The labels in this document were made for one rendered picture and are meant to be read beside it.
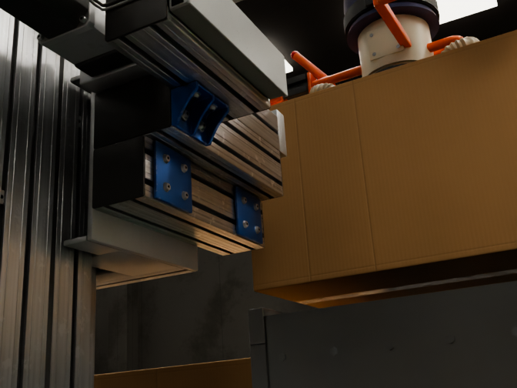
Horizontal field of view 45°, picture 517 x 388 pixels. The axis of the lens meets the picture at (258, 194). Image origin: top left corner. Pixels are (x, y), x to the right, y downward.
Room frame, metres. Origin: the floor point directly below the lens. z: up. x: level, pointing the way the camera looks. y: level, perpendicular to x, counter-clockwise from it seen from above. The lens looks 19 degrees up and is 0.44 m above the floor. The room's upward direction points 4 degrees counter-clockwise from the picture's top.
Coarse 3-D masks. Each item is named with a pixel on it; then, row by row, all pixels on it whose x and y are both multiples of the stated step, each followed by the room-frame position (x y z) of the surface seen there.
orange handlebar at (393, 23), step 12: (384, 0) 1.03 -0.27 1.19; (384, 12) 1.07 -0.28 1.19; (396, 24) 1.12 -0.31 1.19; (396, 36) 1.16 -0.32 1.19; (408, 36) 1.19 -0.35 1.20; (456, 36) 1.20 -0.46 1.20; (432, 48) 1.22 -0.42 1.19; (444, 48) 1.25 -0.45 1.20; (348, 72) 1.32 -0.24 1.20; (360, 72) 1.31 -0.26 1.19; (312, 84) 1.36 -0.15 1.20
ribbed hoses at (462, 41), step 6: (456, 42) 1.11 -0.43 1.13; (462, 42) 1.11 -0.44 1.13; (468, 42) 1.11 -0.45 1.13; (474, 42) 1.11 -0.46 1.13; (450, 48) 1.12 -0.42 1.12; (318, 84) 1.28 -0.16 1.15; (324, 84) 1.26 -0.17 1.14; (330, 84) 1.25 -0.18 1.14; (312, 90) 1.28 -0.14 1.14; (318, 90) 1.26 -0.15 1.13
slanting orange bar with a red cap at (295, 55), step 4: (292, 52) 1.41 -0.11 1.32; (296, 52) 1.40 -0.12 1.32; (292, 56) 1.41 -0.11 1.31; (296, 56) 1.40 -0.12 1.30; (300, 56) 1.40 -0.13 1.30; (296, 60) 1.41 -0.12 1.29; (300, 60) 1.40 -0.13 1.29; (304, 60) 1.39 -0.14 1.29; (308, 60) 1.39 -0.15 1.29; (300, 64) 1.40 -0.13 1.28; (304, 64) 1.39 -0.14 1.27; (308, 64) 1.39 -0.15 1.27; (312, 64) 1.39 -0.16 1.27; (308, 68) 1.39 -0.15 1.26; (312, 68) 1.38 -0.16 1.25; (316, 68) 1.38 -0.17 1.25; (312, 72) 1.39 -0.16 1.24; (316, 72) 1.38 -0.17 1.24; (320, 72) 1.37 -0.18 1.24; (316, 76) 1.38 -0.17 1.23; (320, 76) 1.37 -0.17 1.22; (324, 76) 1.37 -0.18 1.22
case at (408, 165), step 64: (448, 64) 1.04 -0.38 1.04; (512, 64) 0.99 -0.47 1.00; (320, 128) 1.16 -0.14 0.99; (384, 128) 1.10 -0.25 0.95; (448, 128) 1.05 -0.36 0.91; (512, 128) 1.00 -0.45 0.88; (320, 192) 1.17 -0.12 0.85; (384, 192) 1.11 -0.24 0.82; (448, 192) 1.06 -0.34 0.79; (512, 192) 1.01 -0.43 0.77; (256, 256) 1.24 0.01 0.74; (320, 256) 1.18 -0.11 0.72; (384, 256) 1.12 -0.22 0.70; (448, 256) 1.07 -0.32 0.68; (512, 256) 1.07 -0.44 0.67
